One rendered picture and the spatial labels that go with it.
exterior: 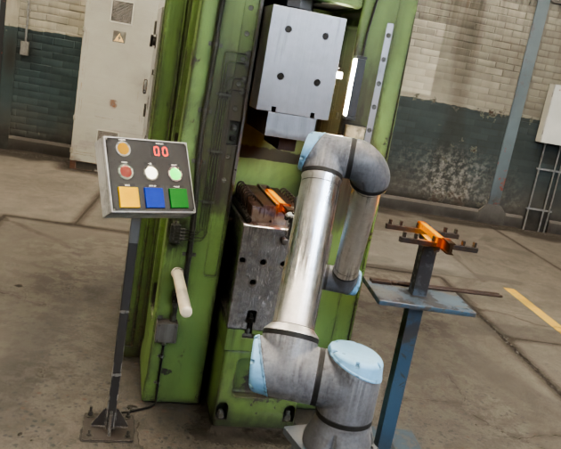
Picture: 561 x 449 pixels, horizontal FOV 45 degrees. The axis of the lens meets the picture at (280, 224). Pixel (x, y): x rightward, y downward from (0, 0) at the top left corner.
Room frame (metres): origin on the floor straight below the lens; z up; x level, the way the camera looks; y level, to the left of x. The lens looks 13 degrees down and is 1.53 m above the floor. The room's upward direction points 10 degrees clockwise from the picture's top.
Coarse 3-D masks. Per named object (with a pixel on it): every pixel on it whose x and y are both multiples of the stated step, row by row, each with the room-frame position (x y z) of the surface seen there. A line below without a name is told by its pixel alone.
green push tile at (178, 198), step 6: (168, 192) 2.42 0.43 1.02; (174, 192) 2.43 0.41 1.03; (180, 192) 2.45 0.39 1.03; (186, 192) 2.46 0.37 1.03; (174, 198) 2.42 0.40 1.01; (180, 198) 2.44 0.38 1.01; (186, 198) 2.45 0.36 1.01; (174, 204) 2.41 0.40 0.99; (180, 204) 2.42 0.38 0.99; (186, 204) 2.44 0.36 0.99
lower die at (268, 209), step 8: (248, 184) 3.09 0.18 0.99; (264, 184) 3.11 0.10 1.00; (240, 192) 2.94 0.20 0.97; (256, 192) 2.92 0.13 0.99; (264, 192) 2.92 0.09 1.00; (280, 192) 3.02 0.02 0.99; (248, 200) 2.76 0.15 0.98; (256, 200) 2.79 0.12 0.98; (264, 200) 2.77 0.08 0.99; (272, 200) 2.76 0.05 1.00; (288, 200) 2.86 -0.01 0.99; (248, 208) 2.73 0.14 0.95; (256, 208) 2.68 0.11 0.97; (264, 208) 2.69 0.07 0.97; (272, 208) 2.69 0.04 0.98; (256, 216) 2.68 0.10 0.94; (264, 216) 2.69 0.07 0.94; (272, 216) 2.70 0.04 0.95; (280, 216) 2.70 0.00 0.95; (280, 224) 2.71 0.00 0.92
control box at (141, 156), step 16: (96, 144) 2.39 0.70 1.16; (112, 144) 2.36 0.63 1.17; (128, 144) 2.40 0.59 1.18; (144, 144) 2.44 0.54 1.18; (160, 144) 2.49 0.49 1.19; (176, 144) 2.53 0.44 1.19; (96, 160) 2.37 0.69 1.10; (112, 160) 2.33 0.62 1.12; (128, 160) 2.37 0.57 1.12; (144, 160) 2.41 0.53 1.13; (160, 160) 2.46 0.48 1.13; (176, 160) 2.50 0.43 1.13; (112, 176) 2.30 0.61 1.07; (144, 176) 2.39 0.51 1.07; (160, 176) 2.43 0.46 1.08; (112, 192) 2.28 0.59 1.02; (192, 192) 2.49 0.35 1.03; (112, 208) 2.25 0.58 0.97; (128, 208) 2.29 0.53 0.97; (144, 208) 2.33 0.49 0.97; (160, 208) 2.37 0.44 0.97; (176, 208) 2.41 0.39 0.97; (192, 208) 2.46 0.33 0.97
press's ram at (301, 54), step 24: (264, 24) 2.75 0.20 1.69; (288, 24) 2.68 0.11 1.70; (312, 24) 2.70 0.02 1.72; (336, 24) 2.73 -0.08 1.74; (264, 48) 2.68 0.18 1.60; (288, 48) 2.68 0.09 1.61; (312, 48) 2.71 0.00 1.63; (336, 48) 2.73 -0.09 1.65; (264, 72) 2.66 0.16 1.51; (288, 72) 2.69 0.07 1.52; (312, 72) 2.71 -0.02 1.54; (336, 72) 2.74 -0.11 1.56; (264, 96) 2.67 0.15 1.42; (288, 96) 2.69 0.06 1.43; (312, 96) 2.71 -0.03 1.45
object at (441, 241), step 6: (420, 222) 2.77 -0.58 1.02; (420, 228) 2.74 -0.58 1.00; (426, 228) 2.68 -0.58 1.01; (432, 228) 2.68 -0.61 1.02; (432, 234) 2.59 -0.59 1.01; (438, 234) 2.58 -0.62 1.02; (438, 240) 2.49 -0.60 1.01; (444, 240) 2.45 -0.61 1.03; (450, 240) 2.46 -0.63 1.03; (438, 246) 2.48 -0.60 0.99; (444, 246) 2.46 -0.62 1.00; (450, 246) 2.41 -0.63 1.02; (444, 252) 2.42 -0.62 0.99; (450, 252) 2.41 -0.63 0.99
